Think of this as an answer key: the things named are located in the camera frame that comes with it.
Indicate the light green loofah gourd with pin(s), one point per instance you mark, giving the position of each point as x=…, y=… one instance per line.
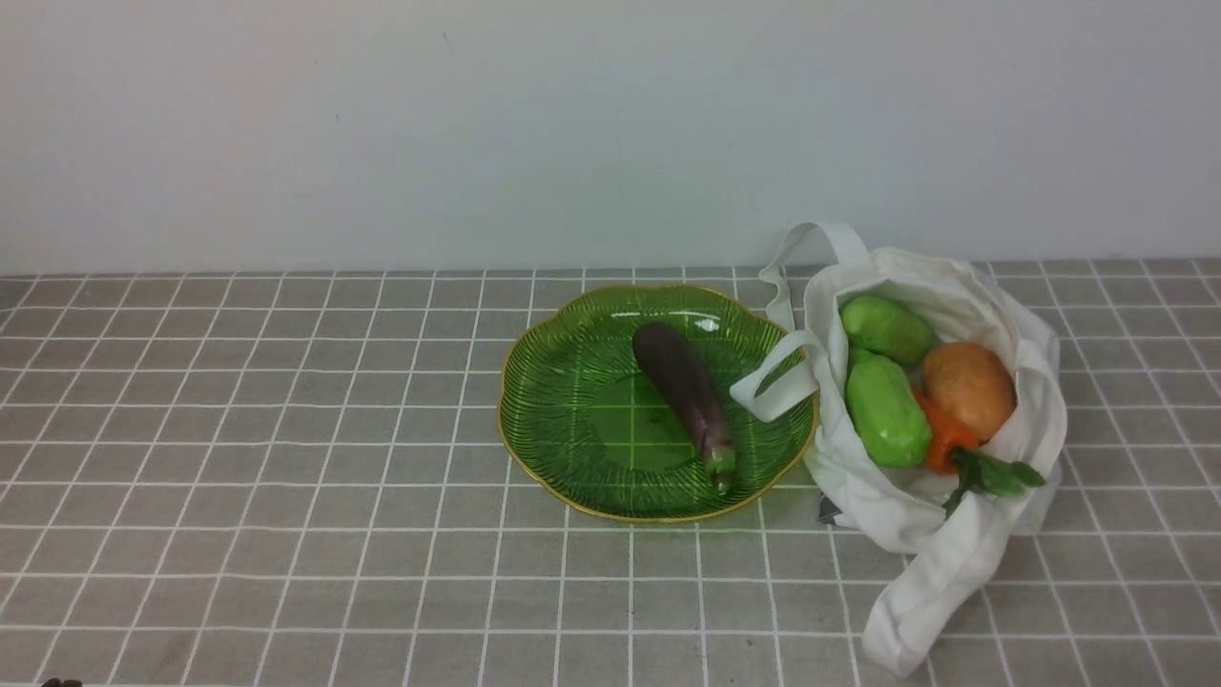
x=890, y=422

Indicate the green gourd in bag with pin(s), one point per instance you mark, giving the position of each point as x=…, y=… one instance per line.
x=884, y=327

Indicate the white cloth tote bag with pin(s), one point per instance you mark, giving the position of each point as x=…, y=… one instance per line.
x=817, y=268

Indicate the purple eggplant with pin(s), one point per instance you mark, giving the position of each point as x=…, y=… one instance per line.
x=673, y=365

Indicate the green glass plate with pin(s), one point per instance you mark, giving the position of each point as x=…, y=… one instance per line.
x=581, y=417

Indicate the brown potato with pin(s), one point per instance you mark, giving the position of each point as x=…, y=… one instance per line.
x=971, y=383

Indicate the grey checkered tablecloth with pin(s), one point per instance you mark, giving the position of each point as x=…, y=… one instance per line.
x=295, y=480

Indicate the orange carrot with leaves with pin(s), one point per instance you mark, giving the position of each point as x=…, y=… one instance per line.
x=955, y=450

